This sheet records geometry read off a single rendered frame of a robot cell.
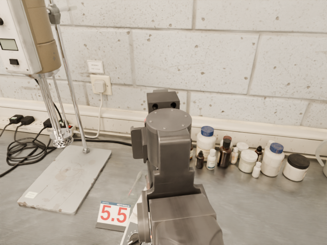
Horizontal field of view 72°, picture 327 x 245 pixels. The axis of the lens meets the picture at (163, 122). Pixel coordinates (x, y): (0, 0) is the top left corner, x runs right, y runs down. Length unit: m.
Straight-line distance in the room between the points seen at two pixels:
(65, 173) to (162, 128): 0.67
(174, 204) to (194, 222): 0.04
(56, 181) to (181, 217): 0.67
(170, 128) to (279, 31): 0.66
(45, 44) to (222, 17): 0.54
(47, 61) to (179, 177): 0.48
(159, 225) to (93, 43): 0.80
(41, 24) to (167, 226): 0.54
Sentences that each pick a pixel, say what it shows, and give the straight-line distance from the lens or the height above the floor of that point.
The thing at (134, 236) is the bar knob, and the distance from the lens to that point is 0.62.
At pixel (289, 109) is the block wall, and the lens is 0.97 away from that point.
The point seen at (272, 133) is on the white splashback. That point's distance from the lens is 0.96.
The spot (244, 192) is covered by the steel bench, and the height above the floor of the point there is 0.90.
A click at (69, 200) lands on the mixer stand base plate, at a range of 0.80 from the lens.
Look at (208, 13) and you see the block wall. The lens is 0.82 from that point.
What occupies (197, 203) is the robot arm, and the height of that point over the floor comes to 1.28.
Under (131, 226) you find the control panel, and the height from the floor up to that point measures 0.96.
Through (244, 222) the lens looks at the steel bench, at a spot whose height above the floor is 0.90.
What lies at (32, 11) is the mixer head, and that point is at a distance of 0.64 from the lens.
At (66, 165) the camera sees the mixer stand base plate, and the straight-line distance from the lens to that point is 0.92.
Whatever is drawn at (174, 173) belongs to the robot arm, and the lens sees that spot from 0.27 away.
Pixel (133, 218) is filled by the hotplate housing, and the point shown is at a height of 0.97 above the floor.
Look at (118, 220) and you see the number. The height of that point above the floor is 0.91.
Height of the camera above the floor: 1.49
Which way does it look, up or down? 32 degrees down
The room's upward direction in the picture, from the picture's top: straight up
